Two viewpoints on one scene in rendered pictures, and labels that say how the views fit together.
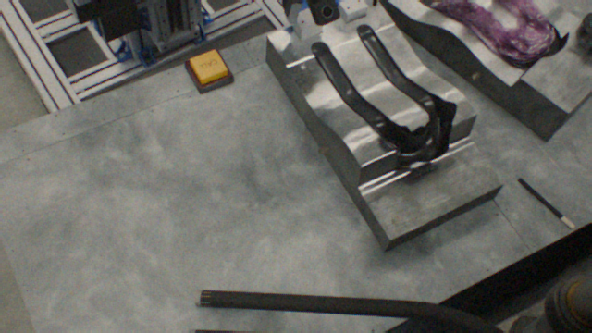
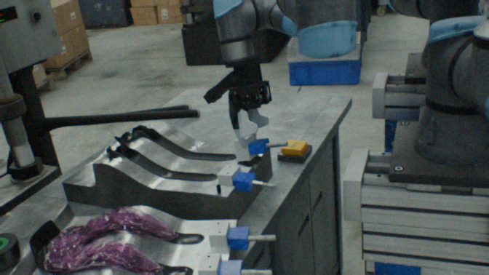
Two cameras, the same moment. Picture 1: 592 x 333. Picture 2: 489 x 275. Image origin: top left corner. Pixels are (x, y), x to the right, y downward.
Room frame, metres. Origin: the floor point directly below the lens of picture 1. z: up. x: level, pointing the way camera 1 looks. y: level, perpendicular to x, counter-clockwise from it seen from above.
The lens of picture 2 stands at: (1.96, -0.51, 1.47)
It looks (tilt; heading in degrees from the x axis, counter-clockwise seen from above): 25 degrees down; 153
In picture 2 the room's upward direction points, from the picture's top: 7 degrees counter-clockwise
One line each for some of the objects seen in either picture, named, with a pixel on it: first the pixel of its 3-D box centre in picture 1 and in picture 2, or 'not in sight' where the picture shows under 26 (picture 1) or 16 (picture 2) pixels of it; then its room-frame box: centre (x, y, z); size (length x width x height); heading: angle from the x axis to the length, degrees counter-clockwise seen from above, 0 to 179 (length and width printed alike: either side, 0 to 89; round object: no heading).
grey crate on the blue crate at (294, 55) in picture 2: not in sight; (324, 46); (-1.51, 2.20, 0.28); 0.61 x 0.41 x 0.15; 44
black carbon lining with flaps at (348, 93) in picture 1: (385, 87); (164, 152); (0.81, -0.15, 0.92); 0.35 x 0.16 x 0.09; 35
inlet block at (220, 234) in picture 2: not in sight; (243, 238); (1.18, -0.14, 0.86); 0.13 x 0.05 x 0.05; 52
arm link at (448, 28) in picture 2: not in sight; (466, 57); (1.43, 0.19, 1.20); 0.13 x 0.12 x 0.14; 156
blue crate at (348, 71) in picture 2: not in sight; (325, 66); (-1.51, 2.20, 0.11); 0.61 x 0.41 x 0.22; 44
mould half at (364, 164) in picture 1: (380, 108); (165, 166); (0.79, -0.15, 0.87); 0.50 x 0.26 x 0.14; 35
